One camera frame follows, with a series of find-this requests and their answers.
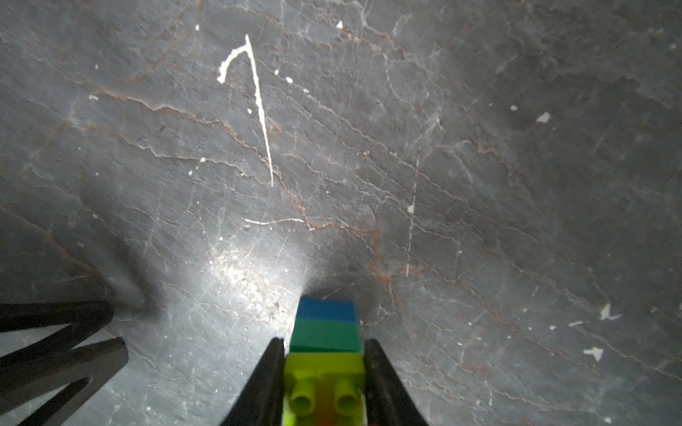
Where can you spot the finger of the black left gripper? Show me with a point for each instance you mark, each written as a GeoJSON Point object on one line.
{"type": "Point", "coordinates": [76, 375]}
{"type": "Point", "coordinates": [79, 320]}

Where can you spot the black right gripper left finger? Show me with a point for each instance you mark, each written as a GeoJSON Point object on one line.
{"type": "Point", "coordinates": [261, 400]}

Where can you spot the lime green lego plate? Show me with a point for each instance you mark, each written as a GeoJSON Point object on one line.
{"type": "Point", "coordinates": [324, 389]}

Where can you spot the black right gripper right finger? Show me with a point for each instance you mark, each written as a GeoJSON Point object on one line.
{"type": "Point", "coordinates": [388, 402]}

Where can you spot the green lego brick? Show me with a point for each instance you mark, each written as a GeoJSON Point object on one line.
{"type": "Point", "coordinates": [322, 336]}

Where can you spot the blue lego brick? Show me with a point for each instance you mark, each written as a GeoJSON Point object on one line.
{"type": "Point", "coordinates": [326, 310]}

